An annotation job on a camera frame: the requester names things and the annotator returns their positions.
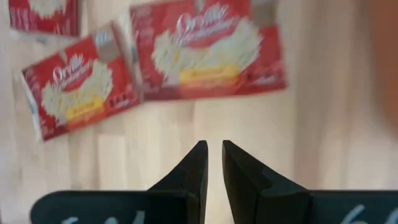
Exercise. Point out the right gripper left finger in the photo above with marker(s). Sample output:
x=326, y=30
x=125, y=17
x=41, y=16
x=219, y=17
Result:
x=189, y=186

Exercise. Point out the red popcorn bag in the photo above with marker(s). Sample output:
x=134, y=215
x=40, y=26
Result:
x=43, y=18
x=211, y=56
x=77, y=90

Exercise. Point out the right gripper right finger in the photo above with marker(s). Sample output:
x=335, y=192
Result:
x=248, y=193

